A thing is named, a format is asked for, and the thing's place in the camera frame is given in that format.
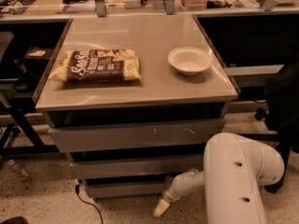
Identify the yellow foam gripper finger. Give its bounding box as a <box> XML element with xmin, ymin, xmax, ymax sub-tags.
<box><xmin>153</xmin><ymin>199</ymin><xmax>170</xmax><ymax>217</ymax></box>

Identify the grey drawer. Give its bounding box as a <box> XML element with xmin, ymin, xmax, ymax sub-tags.
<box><xmin>70</xmin><ymin>154</ymin><xmax>203</xmax><ymax>179</ymax></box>
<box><xmin>50</xmin><ymin>119</ymin><xmax>225</xmax><ymax>153</ymax></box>
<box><xmin>83</xmin><ymin>180</ymin><xmax>164</xmax><ymax>199</ymax></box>

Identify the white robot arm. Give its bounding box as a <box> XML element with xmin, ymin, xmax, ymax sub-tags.
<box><xmin>154</xmin><ymin>133</ymin><xmax>285</xmax><ymax>224</ymax></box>

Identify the grey drawer cabinet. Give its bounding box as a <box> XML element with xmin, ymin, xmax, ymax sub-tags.
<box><xmin>36</xmin><ymin>15</ymin><xmax>237</xmax><ymax>199</ymax></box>

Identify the plastic bottle on floor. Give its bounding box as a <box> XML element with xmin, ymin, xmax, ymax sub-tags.
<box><xmin>7</xmin><ymin>160</ymin><xmax>29</xmax><ymax>180</ymax></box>

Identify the white paper bowl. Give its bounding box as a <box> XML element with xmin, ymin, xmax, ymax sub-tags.
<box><xmin>168</xmin><ymin>47</ymin><xmax>212</xmax><ymax>76</ymax></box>

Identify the black office chair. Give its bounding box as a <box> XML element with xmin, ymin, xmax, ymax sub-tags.
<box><xmin>228</xmin><ymin>63</ymin><xmax>299</xmax><ymax>194</ymax></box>

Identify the brown yellow snack bag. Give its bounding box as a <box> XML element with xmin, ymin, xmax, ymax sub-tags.
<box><xmin>49</xmin><ymin>49</ymin><xmax>141</xmax><ymax>83</ymax></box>

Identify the black floor cable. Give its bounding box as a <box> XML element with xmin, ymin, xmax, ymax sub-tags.
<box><xmin>74</xmin><ymin>184</ymin><xmax>105</xmax><ymax>224</ymax></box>

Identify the black desk frame left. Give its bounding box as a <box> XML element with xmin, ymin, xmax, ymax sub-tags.
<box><xmin>0</xmin><ymin>87</ymin><xmax>60</xmax><ymax>161</ymax></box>

